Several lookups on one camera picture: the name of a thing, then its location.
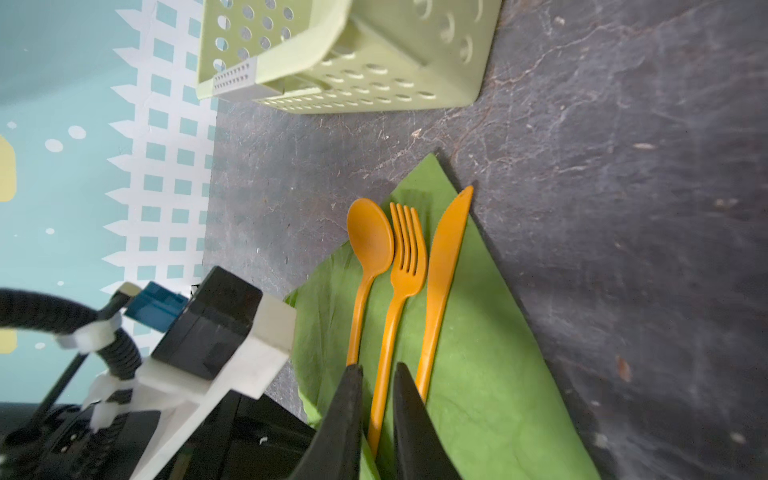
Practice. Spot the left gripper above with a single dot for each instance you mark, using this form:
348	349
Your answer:
242	438

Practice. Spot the green perforated plastic basket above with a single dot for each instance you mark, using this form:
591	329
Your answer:
344	56

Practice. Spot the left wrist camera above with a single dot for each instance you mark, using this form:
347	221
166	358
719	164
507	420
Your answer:
178	356

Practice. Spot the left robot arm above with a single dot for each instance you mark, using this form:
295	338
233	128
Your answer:
23	449

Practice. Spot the orange plastic spoon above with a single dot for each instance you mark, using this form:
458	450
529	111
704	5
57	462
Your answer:
371	238

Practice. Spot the orange plastic fork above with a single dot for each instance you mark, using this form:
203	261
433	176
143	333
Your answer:
407	278

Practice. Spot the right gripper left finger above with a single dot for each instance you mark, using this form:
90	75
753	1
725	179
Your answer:
335	450

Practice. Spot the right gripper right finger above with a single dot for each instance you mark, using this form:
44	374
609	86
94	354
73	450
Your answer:
419	454

